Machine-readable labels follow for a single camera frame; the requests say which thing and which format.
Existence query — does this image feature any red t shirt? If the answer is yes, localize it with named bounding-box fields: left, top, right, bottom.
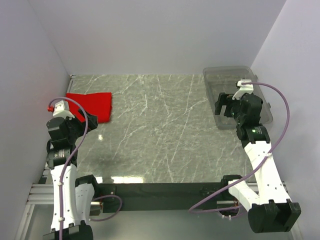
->
left=65, top=92, right=112, bottom=124

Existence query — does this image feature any clear plastic storage bin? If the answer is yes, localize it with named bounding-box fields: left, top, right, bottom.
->
left=201, top=65, right=273, bottom=131

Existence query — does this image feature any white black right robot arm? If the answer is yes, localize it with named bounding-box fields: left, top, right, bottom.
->
left=214, top=92, right=301, bottom=233

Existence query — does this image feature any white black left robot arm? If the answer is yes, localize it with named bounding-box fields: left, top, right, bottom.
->
left=42, top=103, right=98, bottom=240

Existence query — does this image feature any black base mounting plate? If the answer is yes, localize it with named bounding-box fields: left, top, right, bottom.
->
left=97, top=182, right=222, bottom=211

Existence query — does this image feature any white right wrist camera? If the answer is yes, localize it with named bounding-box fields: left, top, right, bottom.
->
left=232, top=79, right=254, bottom=100

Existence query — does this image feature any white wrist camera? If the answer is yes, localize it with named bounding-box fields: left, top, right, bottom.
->
left=47, top=100, right=75, bottom=119
left=232, top=79, right=254, bottom=100

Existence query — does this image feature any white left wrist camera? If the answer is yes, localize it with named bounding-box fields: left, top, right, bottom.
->
left=47, top=100, right=75, bottom=119

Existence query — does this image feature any aluminium front frame rail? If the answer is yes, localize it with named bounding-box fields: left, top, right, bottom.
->
left=27, top=181, right=292, bottom=206

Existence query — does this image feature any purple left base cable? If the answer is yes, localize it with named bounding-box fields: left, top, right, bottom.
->
left=88, top=194, right=123, bottom=222

